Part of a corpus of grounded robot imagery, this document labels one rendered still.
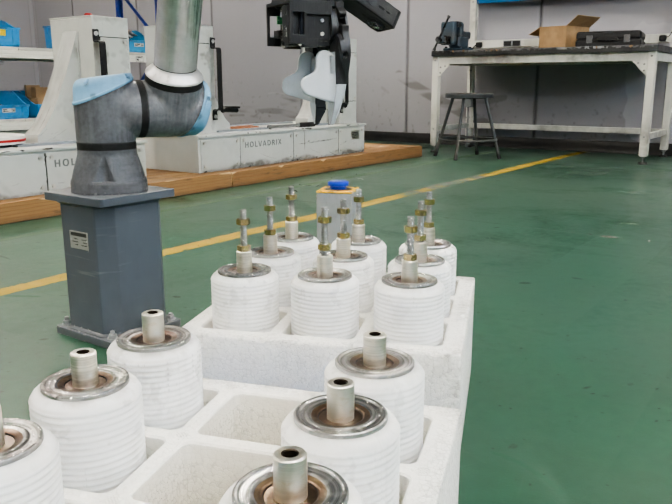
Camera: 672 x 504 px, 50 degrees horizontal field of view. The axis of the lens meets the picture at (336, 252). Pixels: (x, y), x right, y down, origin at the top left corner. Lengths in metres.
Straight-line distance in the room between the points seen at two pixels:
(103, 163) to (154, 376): 0.81
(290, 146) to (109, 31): 1.29
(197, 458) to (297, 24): 0.52
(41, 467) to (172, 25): 1.04
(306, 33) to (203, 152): 2.79
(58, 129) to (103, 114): 1.89
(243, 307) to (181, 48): 0.64
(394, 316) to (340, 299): 0.08
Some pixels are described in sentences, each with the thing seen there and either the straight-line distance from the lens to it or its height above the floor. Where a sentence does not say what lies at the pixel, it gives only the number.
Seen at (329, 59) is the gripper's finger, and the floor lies 0.54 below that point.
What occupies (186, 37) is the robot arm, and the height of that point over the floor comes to 0.60.
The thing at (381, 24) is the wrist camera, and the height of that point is 0.59.
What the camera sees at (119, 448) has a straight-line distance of 0.67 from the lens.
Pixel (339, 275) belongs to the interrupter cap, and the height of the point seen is 0.25.
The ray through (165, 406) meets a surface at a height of 0.20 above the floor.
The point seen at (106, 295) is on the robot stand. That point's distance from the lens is 1.50.
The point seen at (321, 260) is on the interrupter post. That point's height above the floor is 0.28.
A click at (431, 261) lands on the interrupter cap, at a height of 0.25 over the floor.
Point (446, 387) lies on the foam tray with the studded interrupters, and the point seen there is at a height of 0.14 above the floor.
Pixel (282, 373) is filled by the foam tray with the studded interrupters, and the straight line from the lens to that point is 0.98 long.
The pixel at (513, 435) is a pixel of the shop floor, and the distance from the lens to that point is 1.14.
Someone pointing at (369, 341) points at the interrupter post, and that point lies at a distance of 0.68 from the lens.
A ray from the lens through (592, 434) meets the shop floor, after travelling 1.18.
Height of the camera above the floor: 0.51
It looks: 13 degrees down
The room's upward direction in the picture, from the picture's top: straight up
